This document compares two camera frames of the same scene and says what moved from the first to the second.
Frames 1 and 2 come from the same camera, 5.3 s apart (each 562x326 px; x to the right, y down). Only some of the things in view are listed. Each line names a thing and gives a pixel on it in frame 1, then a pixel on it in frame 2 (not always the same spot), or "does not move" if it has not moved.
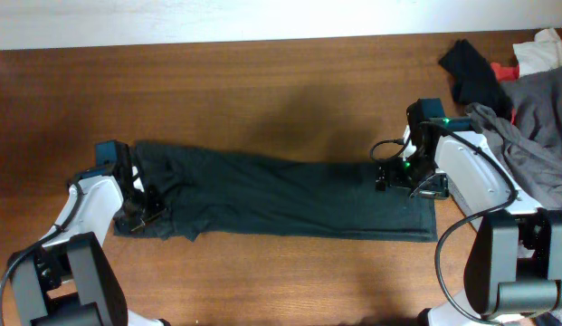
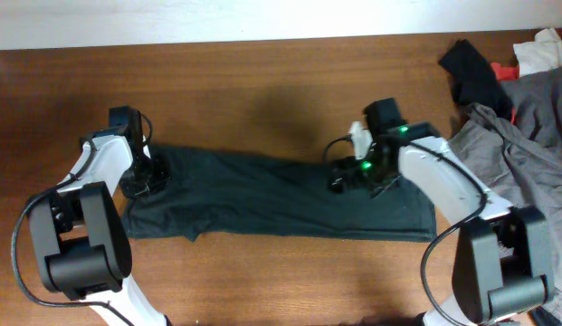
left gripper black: (157, 206) -> (163, 173)
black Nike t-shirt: (233, 194) does not move
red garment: (507, 71) does not move
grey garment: (535, 137) does not move
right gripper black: (435, 188) -> (353, 177)
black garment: (474, 81) does not move
